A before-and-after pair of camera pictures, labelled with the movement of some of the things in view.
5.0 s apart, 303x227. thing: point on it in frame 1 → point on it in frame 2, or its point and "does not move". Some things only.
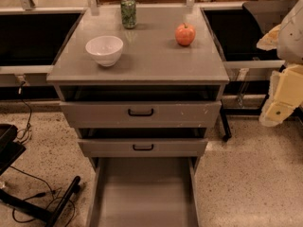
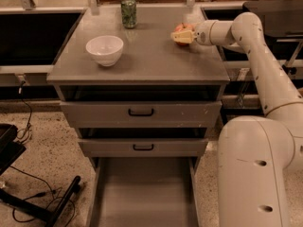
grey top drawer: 140,113 does not move
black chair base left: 9,151 does not move
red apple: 185,34 does not move
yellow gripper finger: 269,41 → 202,35
